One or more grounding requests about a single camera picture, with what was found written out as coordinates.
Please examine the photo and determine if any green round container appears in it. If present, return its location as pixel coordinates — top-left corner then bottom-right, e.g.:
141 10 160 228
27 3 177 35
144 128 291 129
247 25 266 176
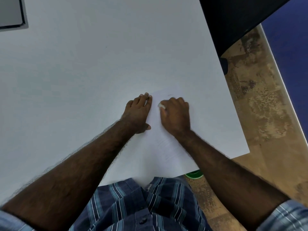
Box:
184 169 204 178

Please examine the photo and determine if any black panel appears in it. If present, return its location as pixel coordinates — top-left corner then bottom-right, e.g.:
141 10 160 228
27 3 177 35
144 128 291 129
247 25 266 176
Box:
198 0 294 58

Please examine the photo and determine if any person's right forearm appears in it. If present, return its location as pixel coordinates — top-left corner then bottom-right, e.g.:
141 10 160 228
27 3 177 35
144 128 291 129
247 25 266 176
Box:
172 129 292 231

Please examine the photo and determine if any grey laptop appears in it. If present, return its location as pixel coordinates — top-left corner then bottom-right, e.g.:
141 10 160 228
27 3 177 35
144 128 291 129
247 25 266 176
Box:
0 0 29 30

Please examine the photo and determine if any white paper sheet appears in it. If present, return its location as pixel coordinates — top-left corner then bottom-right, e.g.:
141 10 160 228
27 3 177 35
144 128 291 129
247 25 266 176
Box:
142 90 201 184

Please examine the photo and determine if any person's left hand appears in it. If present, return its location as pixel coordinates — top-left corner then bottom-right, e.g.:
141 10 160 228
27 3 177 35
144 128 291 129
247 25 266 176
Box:
120 93 153 135

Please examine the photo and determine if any blue striped shirt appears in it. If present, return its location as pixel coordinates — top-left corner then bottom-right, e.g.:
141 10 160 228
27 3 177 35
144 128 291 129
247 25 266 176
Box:
0 176 308 231

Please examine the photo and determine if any person's left forearm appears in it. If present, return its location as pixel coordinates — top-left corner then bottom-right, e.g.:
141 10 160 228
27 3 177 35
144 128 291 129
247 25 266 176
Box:
0 118 145 231

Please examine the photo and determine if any person's right hand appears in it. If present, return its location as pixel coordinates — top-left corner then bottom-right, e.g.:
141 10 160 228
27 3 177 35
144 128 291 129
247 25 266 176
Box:
158 97 192 137

